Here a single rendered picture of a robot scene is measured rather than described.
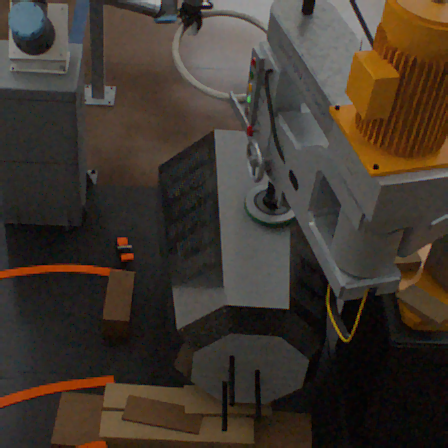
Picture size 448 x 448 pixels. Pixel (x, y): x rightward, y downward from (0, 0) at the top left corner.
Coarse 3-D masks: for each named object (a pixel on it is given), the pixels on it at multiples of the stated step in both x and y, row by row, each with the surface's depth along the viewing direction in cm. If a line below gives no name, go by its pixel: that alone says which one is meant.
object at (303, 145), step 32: (288, 128) 261; (320, 128) 262; (288, 160) 261; (320, 160) 236; (288, 192) 266; (320, 192) 245; (320, 224) 250; (384, 224) 218; (416, 224) 222; (320, 256) 246; (352, 288) 234; (384, 288) 239
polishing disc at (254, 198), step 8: (256, 192) 315; (264, 192) 316; (248, 200) 311; (256, 200) 312; (248, 208) 308; (256, 208) 308; (264, 208) 309; (280, 208) 310; (256, 216) 306; (264, 216) 306; (272, 216) 306; (280, 216) 306; (288, 216) 307
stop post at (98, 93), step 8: (96, 8) 453; (104, 8) 460; (96, 16) 456; (104, 16) 462; (96, 24) 460; (104, 24) 465; (96, 32) 463; (104, 32) 468; (96, 40) 467; (104, 40) 471; (96, 48) 471; (104, 48) 474; (96, 56) 474; (104, 56) 477; (96, 64) 478; (104, 64) 480; (96, 72) 482; (104, 72) 485; (96, 80) 486; (104, 80) 489; (88, 88) 502; (96, 88) 490; (104, 88) 493; (112, 88) 504; (88, 96) 496; (96, 96) 494; (104, 96) 496; (112, 96) 498; (88, 104) 491; (96, 104) 491; (104, 104) 492; (112, 104) 492
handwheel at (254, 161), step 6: (252, 144) 275; (258, 144) 272; (252, 150) 277; (258, 150) 271; (246, 156) 283; (252, 156) 276; (258, 156) 270; (252, 162) 275; (258, 162) 272; (264, 162) 277; (270, 162) 278; (252, 168) 279; (252, 174) 280; (258, 174) 273; (258, 180) 275
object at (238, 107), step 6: (234, 96) 324; (228, 102) 329; (234, 102) 322; (240, 102) 329; (234, 108) 323; (240, 108) 318; (240, 114) 316; (240, 120) 317; (246, 120) 312; (246, 126) 311; (246, 132) 313; (270, 174) 292; (276, 180) 287; (276, 186) 288; (276, 198) 280; (288, 204) 280
